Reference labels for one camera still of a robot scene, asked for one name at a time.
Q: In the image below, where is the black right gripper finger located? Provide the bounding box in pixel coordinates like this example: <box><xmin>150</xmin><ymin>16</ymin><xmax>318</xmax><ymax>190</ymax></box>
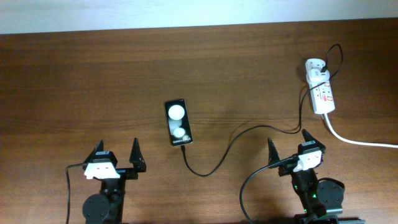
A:
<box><xmin>302</xmin><ymin>129</ymin><xmax>326</xmax><ymax>151</ymax></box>
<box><xmin>267</xmin><ymin>138</ymin><xmax>280</xmax><ymax>168</ymax></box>

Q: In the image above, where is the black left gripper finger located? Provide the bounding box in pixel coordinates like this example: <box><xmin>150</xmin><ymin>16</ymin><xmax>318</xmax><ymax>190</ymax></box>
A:
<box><xmin>90</xmin><ymin>140</ymin><xmax>104</xmax><ymax>156</ymax></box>
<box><xmin>129</xmin><ymin>138</ymin><xmax>146</xmax><ymax>172</ymax></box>

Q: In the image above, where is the black and cream flip phone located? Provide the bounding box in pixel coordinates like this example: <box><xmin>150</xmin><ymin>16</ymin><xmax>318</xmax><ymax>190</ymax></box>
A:
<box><xmin>164</xmin><ymin>99</ymin><xmax>193</xmax><ymax>146</ymax></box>

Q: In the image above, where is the black USB charging cable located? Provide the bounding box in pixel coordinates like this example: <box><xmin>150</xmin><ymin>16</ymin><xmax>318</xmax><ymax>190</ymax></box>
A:
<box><xmin>180</xmin><ymin>43</ymin><xmax>344</xmax><ymax>177</ymax></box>

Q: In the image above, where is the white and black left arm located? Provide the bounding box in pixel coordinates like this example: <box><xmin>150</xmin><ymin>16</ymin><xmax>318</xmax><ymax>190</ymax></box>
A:
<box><xmin>82</xmin><ymin>139</ymin><xmax>146</xmax><ymax>224</ymax></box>

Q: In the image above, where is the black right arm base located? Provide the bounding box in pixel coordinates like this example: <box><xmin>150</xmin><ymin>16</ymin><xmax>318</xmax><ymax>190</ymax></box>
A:
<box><xmin>317</xmin><ymin>177</ymin><xmax>345</xmax><ymax>215</ymax></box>

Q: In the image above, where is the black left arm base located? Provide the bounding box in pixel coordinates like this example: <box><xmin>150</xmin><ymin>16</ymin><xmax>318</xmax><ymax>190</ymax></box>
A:
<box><xmin>82</xmin><ymin>194</ymin><xmax>110</xmax><ymax>224</ymax></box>

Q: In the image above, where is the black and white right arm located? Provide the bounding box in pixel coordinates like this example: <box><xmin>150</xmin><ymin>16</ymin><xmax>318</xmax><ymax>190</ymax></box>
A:
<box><xmin>267</xmin><ymin>129</ymin><xmax>326</xmax><ymax>223</ymax></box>

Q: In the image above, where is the white USB charger plug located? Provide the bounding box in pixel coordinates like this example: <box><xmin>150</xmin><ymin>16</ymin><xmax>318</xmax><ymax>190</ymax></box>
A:
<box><xmin>306</xmin><ymin>68</ymin><xmax>330</xmax><ymax>85</ymax></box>

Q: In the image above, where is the white power strip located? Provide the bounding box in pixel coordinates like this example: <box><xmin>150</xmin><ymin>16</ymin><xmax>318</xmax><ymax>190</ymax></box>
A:
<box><xmin>305</xmin><ymin>58</ymin><xmax>335</xmax><ymax>114</ymax></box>

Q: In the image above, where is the white power strip cord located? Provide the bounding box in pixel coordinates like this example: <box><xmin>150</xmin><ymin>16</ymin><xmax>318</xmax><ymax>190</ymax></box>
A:
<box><xmin>322</xmin><ymin>113</ymin><xmax>398</xmax><ymax>149</ymax></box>

